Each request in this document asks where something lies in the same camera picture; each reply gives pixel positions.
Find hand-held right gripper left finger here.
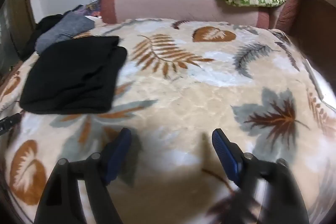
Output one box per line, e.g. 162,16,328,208
34,127,132,224

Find purple patterned cloth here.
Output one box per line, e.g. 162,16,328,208
71,0,103,20

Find black pants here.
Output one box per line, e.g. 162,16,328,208
20,35,128,115

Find brown wooden board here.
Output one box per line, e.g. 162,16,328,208
295,0,336,62

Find grey garment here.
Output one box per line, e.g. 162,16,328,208
35,12,95,54

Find leaf print fleece blanket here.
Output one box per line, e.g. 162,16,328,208
0,18,336,224

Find black garment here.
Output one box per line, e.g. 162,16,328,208
20,14,65,60

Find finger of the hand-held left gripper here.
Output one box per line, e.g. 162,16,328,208
0,113,22,136

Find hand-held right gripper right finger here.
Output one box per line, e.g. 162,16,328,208
211,128,311,224

